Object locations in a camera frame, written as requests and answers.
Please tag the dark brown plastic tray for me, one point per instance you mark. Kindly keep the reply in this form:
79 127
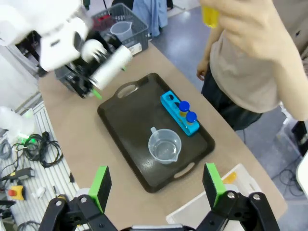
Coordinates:
130 125

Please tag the person's right hand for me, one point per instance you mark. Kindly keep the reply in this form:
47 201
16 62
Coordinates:
202 71

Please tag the person's right forearm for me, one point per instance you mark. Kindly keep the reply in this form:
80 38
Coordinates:
209 48

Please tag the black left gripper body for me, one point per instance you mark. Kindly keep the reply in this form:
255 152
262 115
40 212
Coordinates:
87 69

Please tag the yellow emergency stop box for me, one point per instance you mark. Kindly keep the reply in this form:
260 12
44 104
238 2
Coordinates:
15 192

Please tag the person's left forearm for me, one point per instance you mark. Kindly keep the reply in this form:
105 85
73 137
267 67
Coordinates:
269 55

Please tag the light blue garment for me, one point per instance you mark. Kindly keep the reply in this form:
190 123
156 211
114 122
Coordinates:
149 14

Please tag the small white plug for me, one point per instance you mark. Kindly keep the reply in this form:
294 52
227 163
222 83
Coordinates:
41 192

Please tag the blue test tube rack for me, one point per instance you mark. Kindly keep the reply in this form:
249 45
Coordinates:
173 115

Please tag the person's left hand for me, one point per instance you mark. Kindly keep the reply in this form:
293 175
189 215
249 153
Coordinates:
231 12

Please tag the person in beige sweater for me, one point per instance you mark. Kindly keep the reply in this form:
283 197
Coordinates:
243 89

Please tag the clear plastic measuring cup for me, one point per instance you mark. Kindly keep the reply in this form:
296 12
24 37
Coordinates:
121 31
154 144

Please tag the white cylindrical container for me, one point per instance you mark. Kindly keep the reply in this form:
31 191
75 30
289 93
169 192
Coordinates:
110 68

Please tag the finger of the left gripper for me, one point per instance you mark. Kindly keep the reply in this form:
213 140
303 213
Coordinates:
111 43
80 84

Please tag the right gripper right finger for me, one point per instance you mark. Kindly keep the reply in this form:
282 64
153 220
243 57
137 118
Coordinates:
213 187

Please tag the grey handheld enabling switch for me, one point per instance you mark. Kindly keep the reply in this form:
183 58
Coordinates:
20 174

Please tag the red item in basket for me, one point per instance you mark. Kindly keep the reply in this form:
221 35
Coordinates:
101 21

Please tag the white table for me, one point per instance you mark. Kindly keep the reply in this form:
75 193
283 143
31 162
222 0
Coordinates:
303 173

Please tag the grey plastic basket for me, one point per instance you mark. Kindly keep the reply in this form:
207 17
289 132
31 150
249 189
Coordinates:
138 36

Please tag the slotted aluminium platform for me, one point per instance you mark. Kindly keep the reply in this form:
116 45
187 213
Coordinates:
57 183

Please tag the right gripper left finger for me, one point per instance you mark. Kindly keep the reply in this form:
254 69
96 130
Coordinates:
98 190

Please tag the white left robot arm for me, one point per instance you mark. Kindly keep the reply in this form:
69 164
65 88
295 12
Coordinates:
55 29

